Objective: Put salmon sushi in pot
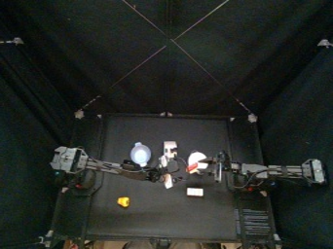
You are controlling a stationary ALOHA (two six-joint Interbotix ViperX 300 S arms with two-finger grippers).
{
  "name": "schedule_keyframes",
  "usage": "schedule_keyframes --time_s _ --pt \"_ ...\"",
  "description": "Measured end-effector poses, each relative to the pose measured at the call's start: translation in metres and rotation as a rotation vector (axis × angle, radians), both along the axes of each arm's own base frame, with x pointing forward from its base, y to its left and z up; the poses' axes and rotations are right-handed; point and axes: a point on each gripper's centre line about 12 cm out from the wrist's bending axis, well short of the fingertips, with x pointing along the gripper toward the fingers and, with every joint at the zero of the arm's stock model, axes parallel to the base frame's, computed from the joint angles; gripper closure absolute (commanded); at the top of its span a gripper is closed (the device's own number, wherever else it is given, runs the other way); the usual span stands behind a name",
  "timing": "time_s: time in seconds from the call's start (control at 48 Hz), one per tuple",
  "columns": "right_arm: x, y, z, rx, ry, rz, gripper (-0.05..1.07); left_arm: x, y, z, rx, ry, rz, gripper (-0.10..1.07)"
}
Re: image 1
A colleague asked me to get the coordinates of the light blue toy pot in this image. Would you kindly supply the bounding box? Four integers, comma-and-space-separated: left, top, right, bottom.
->
129, 141, 154, 168

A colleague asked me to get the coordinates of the white round plate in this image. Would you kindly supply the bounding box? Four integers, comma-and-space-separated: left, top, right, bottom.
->
186, 151, 210, 175

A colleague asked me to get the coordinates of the white pink toy block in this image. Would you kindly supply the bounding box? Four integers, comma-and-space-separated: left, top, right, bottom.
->
186, 187, 205, 198

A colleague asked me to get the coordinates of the yellow toy food piece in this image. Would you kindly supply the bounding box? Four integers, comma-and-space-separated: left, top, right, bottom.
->
117, 196, 131, 208

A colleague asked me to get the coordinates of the black panel with white print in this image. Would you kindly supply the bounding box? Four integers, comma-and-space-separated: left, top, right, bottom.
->
234, 207, 273, 241

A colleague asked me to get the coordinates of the thin light brace cord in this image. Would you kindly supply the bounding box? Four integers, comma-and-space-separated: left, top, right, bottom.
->
79, 0, 232, 112
119, 0, 254, 115

